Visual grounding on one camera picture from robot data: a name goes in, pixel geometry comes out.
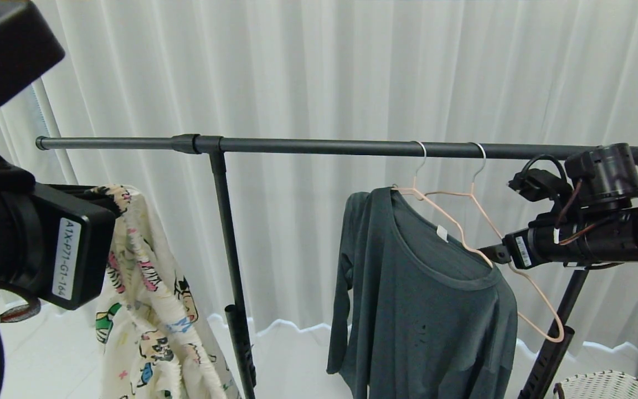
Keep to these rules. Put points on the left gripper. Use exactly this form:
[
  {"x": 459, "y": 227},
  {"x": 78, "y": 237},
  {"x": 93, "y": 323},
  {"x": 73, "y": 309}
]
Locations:
[{"x": 20, "y": 244}]

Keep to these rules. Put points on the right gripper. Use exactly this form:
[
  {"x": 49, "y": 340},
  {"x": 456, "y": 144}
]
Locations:
[{"x": 585, "y": 244}]

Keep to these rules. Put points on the pink clothes hanger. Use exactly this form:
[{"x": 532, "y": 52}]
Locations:
[
  {"x": 446, "y": 217},
  {"x": 549, "y": 310}
]

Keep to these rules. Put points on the cream printed garment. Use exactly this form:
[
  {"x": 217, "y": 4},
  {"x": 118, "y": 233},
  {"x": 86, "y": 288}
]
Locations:
[{"x": 147, "y": 310}]

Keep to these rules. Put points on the dark grey T-shirt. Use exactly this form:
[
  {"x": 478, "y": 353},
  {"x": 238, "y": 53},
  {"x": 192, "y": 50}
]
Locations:
[{"x": 424, "y": 310}]

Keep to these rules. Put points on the white laundry basket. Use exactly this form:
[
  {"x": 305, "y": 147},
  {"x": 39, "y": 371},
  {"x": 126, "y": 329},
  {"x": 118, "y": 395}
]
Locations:
[{"x": 601, "y": 385}]

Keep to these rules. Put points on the black clothes rack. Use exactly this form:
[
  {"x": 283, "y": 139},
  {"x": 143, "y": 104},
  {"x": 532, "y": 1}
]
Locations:
[{"x": 324, "y": 147}]

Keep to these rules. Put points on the white curtain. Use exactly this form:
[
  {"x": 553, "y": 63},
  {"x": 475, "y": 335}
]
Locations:
[{"x": 297, "y": 66}]

